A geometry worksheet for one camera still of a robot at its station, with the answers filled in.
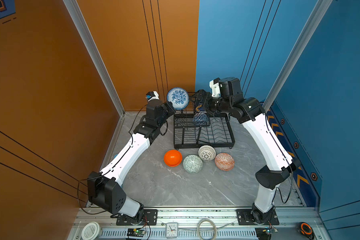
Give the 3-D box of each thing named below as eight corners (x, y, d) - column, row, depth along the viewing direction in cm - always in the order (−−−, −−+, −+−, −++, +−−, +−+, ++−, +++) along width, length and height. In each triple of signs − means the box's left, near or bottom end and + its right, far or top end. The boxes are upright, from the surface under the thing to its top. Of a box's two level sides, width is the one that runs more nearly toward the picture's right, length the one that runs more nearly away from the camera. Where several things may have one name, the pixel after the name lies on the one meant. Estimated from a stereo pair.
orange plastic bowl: (164, 168, 92) (163, 164, 88) (165, 153, 98) (164, 149, 94) (182, 167, 92) (181, 164, 88) (182, 153, 98) (182, 149, 94)
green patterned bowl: (183, 174, 89) (183, 171, 85) (183, 158, 96) (183, 154, 92) (202, 174, 89) (203, 171, 85) (201, 158, 96) (202, 154, 92)
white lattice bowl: (198, 161, 94) (199, 157, 91) (197, 148, 100) (198, 145, 96) (215, 161, 94) (216, 157, 91) (213, 148, 100) (214, 145, 96)
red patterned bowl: (215, 171, 91) (217, 168, 87) (213, 156, 97) (214, 152, 94) (234, 171, 91) (236, 168, 87) (230, 156, 97) (232, 152, 94)
